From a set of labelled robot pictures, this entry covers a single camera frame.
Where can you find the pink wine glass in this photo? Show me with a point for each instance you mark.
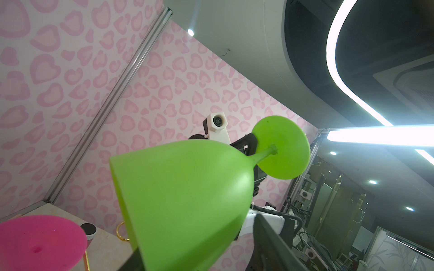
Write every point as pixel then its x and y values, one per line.
pixel 41 243

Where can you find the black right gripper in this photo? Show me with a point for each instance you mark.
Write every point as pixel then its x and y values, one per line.
pixel 246 145

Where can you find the green wine glass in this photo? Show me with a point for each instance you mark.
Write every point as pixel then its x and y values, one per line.
pixel 155 189

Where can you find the pink jar black lid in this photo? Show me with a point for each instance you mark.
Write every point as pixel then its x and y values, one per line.
pixel 90 230

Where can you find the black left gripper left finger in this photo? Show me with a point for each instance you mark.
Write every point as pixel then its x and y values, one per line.
pixel 134 262

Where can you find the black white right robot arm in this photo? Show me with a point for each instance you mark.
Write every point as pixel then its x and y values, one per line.
pixel 224 179

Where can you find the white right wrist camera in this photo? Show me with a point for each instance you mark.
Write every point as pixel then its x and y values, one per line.
pixel 215 128

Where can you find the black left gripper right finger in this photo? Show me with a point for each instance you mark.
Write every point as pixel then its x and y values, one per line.
pixel 273 252

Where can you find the gold wire glass rack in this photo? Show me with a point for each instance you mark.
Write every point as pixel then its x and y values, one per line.
pixel 107 252

